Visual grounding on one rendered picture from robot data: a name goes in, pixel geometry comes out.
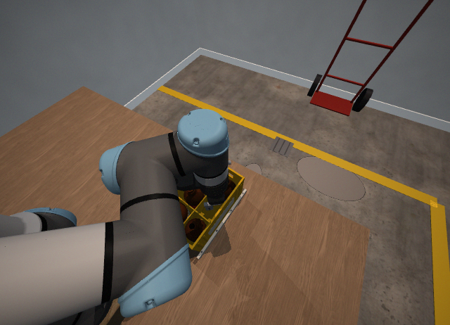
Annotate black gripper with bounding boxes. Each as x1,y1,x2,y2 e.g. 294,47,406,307
175,160,231,210

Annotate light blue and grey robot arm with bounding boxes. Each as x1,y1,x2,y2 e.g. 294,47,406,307
0,109,229,325

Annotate brown bottle with blue label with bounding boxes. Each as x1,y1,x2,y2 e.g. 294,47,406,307
224,179,236,201

